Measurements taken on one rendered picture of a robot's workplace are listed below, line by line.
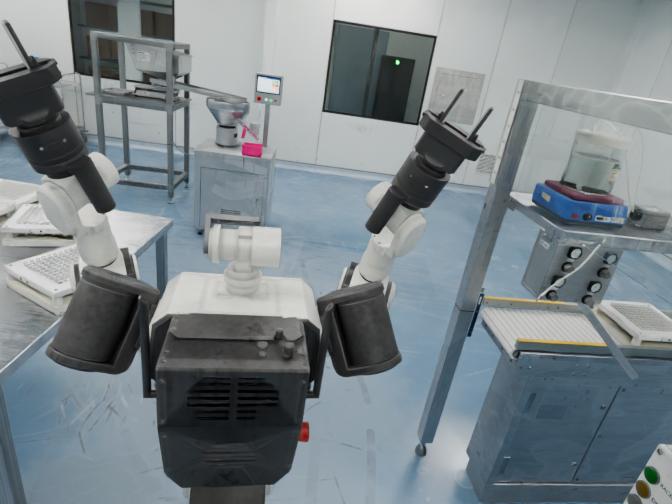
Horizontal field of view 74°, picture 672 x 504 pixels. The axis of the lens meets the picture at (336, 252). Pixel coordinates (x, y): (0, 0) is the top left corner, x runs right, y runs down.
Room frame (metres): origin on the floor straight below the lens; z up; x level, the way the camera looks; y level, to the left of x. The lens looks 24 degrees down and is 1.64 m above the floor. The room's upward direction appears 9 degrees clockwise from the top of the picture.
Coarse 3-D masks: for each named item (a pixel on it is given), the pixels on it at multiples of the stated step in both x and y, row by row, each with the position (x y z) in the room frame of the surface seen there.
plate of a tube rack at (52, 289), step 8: (64, 248) 1.28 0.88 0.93; (40, 256) 1.21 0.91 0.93; (8, 264) 1.13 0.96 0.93; (16, 264) 1.14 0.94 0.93; (32, 264) 1.15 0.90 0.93; (8, 272) 1.11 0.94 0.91; (16, 272) 1.10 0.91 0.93; (24, 272) 1.10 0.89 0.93; (32, 272) 1.11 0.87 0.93; (56, 272) 1.13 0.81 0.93; (24, 280) 1.08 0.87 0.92; (32, 280) 1.07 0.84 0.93; (40, 280) 1.07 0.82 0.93; (48, 280) 1.08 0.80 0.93; (40, 288) 1.04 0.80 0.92; (48, 288) 1.04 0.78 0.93; (56, 288) 1.05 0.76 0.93; (64, 288) 1.05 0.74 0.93; (56, 296) 1.02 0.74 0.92
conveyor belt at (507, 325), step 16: (496, 320) 1.42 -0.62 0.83; (512, 320) 1.44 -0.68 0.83; (528, 320) 1.46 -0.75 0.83; (544, 320) 1.48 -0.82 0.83; (560, 320) 1.50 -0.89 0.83; (576, 320) 1.52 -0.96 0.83; (496, 336) 1.36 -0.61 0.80; (512, 336) 1.33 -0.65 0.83; (528, 336) 1.34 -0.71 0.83; (544, 336) 1.36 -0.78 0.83; (560, 336) 1.38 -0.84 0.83; (576, 336) 1.40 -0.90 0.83; (592, 336) 1.41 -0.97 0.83; (512, 352) 1.26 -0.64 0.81
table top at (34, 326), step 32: (128, 224) 1.70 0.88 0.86; (160, 224) 1.75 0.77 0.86; (0, 256) 1.29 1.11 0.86; (32, 256) 1.32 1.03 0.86; (0, 288) 1.11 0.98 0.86; (0, 320) 0.96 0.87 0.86; (32, 320) 0.98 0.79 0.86; (0, 352) 0.84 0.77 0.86; (32, 352) 0.89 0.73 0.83; (0, 384) 0.77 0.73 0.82
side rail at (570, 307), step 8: (488, 304) 1.51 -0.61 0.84; (496, 304) 1.52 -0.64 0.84; (504, 304) 1.53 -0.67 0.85; (512, 304) 1.53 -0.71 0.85; (520, 304) 1.54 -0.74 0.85; (528, 304) 1.54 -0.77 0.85; (536, 304) 1.55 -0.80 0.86; (544, 304) 1.55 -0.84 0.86; (552, 304) 1.56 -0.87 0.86; (560, 304) 1.56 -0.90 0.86; (568, 304) 1.57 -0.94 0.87; (576, 304) 1.58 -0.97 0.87; (664, 312) 1.64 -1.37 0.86
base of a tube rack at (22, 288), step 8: (8, 280) 1.12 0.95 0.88; (16, 280) 1.12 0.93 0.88; (16, 288) 1.10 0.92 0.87; (24, 288) 1.09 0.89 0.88; (32, 288) 1.09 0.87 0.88; (24, 296) 1.08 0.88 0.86; (32, 296) 1.06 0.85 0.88; (40, 296) 1.06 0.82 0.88; (48, 296) 1.07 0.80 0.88; (64, 296) 1.08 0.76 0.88; (40, 304) 1.05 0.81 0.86; (48, 304) 1.03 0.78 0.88; (64, 304) 1.04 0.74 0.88; (56, 312) 1.02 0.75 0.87
